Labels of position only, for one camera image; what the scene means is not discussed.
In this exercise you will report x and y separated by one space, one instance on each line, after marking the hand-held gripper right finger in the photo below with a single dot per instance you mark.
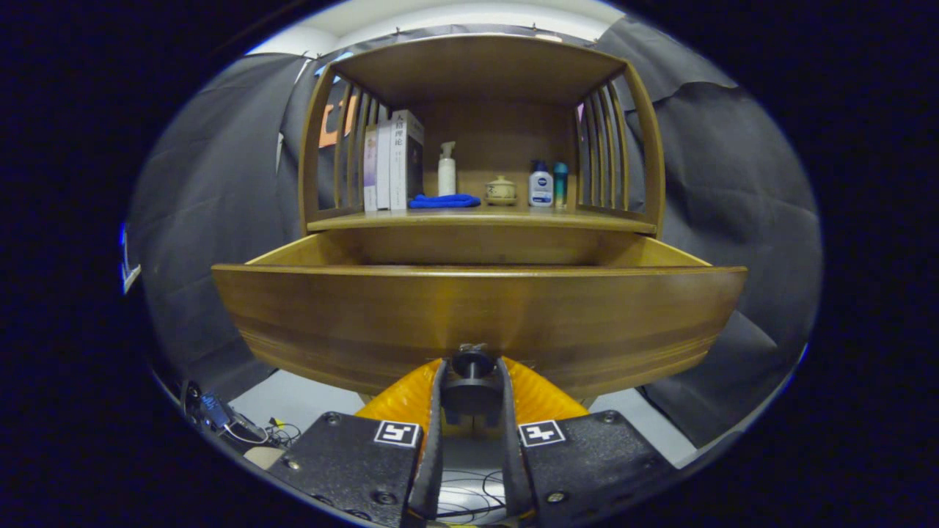
513 469

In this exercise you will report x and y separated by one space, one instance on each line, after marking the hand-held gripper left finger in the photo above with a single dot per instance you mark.
433 469

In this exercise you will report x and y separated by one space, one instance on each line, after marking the wooden drawer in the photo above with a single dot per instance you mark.
367 315

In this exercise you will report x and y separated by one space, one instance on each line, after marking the wooden countertop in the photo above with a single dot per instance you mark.
477 218

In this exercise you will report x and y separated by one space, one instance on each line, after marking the wooden cabinet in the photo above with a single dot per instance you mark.
484 73

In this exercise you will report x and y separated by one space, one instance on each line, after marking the blue folded cloth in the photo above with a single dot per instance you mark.
444 201

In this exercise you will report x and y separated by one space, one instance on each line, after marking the beige lidded teacup with saucer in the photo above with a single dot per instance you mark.
500 192

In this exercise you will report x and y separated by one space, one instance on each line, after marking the white lotion bottle blue cap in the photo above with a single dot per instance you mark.
541 189

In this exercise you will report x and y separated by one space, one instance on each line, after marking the slim teal bottle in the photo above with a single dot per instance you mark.
560 187

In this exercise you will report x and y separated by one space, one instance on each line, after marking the white pump bottle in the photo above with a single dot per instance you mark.
447 176

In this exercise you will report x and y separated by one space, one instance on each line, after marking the thin purple book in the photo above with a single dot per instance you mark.
370 172

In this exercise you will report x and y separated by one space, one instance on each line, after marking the thin white book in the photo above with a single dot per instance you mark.
384 169

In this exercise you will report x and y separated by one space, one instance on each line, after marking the thick white book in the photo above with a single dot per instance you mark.
402 161

